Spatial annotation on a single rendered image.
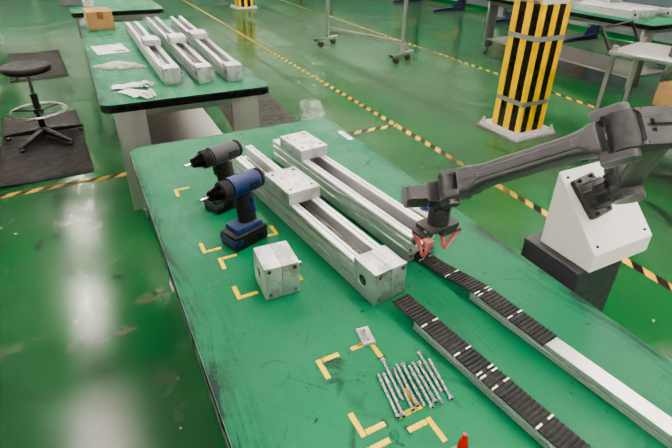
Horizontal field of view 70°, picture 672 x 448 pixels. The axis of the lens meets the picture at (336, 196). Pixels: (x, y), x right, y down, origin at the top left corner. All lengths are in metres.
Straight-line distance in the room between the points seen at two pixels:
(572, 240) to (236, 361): 0.96
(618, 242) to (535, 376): 0.55
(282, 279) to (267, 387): 0.28
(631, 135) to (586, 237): 0.51
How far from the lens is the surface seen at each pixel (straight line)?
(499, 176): 1.10
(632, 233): 1.60
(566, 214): 1.49
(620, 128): 1.03
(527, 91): 4.43
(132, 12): 5.90
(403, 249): 1.36
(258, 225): 1.42
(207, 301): 1.26
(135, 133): 2.89
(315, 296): 1.24
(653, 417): 1.15
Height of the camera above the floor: 1.59
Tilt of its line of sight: 29 degrees down
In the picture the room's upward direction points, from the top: 1 degrees clockwise
